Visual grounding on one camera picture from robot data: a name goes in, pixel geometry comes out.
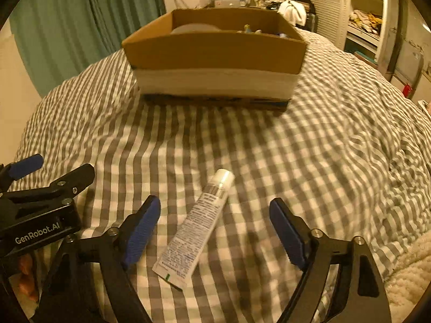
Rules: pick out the cream fluffy blanket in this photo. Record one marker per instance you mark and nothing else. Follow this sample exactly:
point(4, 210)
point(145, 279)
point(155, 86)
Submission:
point(410, 276)

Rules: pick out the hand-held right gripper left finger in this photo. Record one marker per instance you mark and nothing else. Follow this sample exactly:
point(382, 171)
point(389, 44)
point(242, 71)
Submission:
point(141, 232)

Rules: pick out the white towel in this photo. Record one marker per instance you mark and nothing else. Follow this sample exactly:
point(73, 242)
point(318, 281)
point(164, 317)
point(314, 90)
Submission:
point(292, 11)

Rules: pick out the white cream tube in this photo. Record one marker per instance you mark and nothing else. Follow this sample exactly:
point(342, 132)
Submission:
point(195, 228)

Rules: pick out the grey checked blanket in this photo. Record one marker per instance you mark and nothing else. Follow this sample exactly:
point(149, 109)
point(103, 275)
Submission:
point(269, 148)

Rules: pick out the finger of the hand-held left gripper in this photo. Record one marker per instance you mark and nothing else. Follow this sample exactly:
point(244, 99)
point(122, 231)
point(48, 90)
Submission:
point(67, 179)
point(25, 167)

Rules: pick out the green curtain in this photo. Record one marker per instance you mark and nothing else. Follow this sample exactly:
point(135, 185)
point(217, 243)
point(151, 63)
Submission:
point(50, 23)
point(128, 6)

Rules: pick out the person's left hand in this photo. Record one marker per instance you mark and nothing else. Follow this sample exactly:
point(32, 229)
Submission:
point(27, 276)

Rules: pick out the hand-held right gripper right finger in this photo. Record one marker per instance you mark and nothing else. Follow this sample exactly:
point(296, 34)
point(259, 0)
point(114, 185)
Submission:
point(286, 232)

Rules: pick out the clothes pile on shelf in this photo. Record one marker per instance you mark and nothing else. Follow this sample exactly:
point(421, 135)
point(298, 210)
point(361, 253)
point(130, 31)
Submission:
point(365, 22)

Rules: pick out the brown cardboard box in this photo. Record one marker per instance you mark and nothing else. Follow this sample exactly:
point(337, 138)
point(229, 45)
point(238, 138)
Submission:
point(215, 57)

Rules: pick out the white wardrobe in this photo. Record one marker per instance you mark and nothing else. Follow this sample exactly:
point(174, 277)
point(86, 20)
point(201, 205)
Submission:
point(330, 6)

